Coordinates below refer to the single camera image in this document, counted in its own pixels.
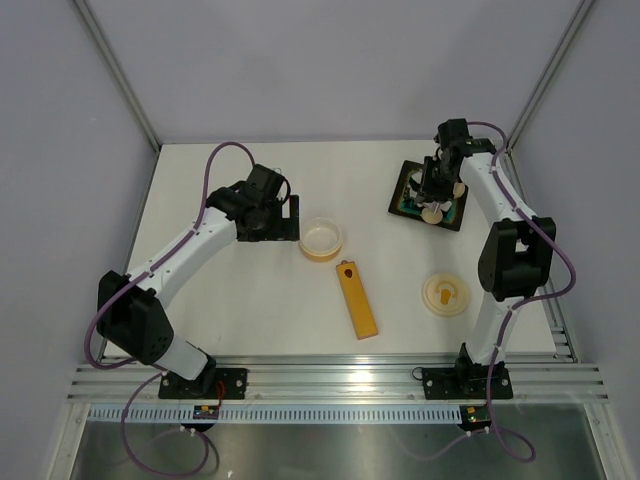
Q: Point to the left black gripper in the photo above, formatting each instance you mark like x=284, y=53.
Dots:
x=285, y=229

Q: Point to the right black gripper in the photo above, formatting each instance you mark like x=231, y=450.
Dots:
x=429, y=190

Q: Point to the round yellow lunch bowl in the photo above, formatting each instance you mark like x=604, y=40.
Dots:
x=320, y=240

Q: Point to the metal serving tongs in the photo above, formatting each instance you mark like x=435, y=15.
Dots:
x=422, y=194

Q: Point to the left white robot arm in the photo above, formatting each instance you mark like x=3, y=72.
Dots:
x=132, y=307

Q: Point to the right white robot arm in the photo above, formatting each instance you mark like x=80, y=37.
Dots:
x=515, y=260

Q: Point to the black food tray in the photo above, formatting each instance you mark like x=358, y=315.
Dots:
x=402, y=202

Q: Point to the round cream food slice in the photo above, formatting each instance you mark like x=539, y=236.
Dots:
x=431, y=217

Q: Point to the cream round bowl lid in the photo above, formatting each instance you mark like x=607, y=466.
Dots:
x=445, y=295

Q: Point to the yellow rectangular cutlery case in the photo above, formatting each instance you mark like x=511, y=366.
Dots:
x=357, y=303

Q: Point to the aluminium front rail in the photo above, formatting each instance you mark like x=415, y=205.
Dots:
x=352, y=379

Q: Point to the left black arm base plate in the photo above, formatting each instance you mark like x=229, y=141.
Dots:
x=230, y=383

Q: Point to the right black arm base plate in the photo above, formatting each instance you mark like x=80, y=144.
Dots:
x=451, y=384

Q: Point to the right aluminium frame post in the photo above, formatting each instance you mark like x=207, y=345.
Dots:
x=561, y=50

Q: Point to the aluminium frame post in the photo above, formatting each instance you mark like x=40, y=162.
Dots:
x=97, y=35
x=561, y=50

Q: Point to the white slotted cable duct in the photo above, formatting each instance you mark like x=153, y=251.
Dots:
x=295, y=414

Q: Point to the left aluminium frame post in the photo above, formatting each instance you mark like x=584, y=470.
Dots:
x=97, y=35

